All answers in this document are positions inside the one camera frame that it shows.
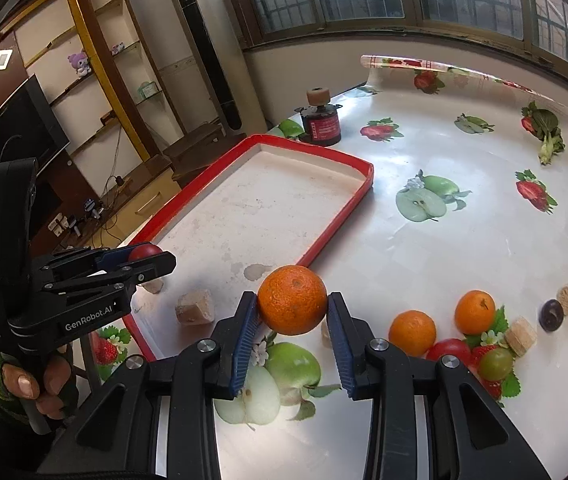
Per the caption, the green tomato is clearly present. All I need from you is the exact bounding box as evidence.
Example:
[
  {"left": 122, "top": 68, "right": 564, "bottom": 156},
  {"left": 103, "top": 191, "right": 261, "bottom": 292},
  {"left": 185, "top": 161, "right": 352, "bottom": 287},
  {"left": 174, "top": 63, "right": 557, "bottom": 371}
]
[{"left": 478, "top": 347, "right": 515, "bottom": 382}]

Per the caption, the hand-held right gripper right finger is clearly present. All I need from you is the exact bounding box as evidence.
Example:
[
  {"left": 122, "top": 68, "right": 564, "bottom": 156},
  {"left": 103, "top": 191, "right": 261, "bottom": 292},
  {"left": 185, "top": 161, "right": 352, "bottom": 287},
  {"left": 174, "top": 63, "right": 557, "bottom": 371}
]
[{"left": 326, "top": 291, "right": 552, "bottom": 480}]

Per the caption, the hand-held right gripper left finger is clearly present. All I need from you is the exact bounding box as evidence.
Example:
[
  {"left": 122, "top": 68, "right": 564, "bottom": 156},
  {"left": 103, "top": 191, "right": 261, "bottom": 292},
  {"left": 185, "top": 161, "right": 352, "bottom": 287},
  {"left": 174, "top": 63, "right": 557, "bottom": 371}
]
[{"left": 39, "top": 290, "right": 267, "bottom": 480}]

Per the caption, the black motor with beige wheel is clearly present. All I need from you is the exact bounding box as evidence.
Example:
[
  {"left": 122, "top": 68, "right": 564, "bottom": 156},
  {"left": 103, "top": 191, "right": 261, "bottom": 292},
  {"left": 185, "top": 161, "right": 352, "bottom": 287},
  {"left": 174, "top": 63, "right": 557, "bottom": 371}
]
[{"left": 296, "top": 87, "right": 342, "bottom": 147}]

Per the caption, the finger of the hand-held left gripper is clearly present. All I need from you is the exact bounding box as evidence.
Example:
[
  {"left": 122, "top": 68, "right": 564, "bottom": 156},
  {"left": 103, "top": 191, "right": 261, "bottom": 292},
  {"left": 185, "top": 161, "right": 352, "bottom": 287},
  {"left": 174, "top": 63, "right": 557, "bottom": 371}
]
[
  {"left": 34, "top": 246, "right": 137, "bottom": 281},
  {"left": 41, "top": 252, "right": 177, "bottom": 323}
]

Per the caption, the red rimmed white tray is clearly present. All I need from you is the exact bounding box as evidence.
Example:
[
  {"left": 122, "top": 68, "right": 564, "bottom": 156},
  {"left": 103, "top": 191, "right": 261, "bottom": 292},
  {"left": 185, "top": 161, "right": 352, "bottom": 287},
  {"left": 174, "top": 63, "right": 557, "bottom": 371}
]
[{"left": 116, "top": 133, "right": 375, "bottom": 363}]

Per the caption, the purple plush toy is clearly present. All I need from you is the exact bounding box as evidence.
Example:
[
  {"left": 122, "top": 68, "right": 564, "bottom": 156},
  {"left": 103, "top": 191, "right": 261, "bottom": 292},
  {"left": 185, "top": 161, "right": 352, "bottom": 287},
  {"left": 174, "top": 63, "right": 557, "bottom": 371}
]
[{"left": 67, "top": 50, "right": 92, "bottom": 78}]

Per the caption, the tower air conditioner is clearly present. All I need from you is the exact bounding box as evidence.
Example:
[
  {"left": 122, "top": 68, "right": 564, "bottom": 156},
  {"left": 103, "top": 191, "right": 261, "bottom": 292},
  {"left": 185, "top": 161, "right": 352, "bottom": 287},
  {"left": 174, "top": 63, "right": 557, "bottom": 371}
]
[{"left": 165, "top": 0, "right": 267, "bottom": 136}]

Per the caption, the wooden tv cabinet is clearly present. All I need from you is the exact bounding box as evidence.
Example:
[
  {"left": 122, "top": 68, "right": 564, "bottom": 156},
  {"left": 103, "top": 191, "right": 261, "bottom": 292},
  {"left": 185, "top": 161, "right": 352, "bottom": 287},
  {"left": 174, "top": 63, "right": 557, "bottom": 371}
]
[{"left": 29, "top": 155, "right": 185, "bottom": 256}]

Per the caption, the wooden wall shelf unit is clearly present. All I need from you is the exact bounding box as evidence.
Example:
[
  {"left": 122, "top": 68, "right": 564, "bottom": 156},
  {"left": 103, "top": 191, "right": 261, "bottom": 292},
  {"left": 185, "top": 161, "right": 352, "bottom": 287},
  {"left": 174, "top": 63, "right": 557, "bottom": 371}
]
[{"left": 0, "top": 0, "right": 185, "bottom": 261}]

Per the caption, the large orange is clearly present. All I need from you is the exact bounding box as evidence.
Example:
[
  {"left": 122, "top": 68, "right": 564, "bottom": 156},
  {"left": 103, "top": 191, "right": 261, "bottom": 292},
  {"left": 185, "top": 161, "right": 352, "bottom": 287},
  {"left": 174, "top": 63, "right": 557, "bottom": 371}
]
[{"left": 256, "top": 264, "right": 328, "bottom": 337}]

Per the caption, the person's left hand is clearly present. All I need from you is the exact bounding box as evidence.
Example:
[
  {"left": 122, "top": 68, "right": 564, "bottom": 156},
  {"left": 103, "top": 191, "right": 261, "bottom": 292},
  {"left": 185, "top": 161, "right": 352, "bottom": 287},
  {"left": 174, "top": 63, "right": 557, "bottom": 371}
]
[{"left": 0, "top": 345, "right": 82, "bottom": 426}]

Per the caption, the fruit printed tablecloth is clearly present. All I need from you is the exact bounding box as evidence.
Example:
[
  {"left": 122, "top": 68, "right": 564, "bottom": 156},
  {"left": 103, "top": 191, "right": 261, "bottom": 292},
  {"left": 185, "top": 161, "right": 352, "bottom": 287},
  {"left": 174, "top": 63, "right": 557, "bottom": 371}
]
[{"left": 89, "top": 54, "right": 568, "bottom": 480}]

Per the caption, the black television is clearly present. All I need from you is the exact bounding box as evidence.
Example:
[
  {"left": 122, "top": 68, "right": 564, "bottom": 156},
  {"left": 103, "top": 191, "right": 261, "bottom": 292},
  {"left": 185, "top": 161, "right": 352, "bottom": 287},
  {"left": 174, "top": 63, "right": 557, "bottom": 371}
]
[{"left": 0, "top": 74, "right": 72, "bottom": 251}]

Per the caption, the red tomato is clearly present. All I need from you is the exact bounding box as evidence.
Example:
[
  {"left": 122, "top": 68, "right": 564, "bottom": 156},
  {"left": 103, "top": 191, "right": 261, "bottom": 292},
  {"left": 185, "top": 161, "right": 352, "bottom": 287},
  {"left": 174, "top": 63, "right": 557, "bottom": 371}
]
[
  {"left": 425, "top": 338, "right": 472, "bottom": 363},
  {"left": 128, "top": 242, "right": 164, "bottom": 263}
]

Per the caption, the dark purple plum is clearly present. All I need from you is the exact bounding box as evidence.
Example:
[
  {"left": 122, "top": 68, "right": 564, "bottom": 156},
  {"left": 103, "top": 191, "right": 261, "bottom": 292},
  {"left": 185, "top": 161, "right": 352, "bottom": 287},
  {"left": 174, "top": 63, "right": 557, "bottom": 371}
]
[{"left": 538, "top": 299, "right": 565, "bottom": 332}]

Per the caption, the small orange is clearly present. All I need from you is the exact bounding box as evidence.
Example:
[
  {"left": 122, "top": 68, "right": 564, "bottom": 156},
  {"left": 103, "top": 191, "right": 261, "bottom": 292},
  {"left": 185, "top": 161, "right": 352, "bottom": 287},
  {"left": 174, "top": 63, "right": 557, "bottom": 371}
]
[
  {"left": 388, "top": 310, "right": 437, "bottom": 358},
  {"left": 454, "top": 289, "right": 497, "bottom": 336}
]

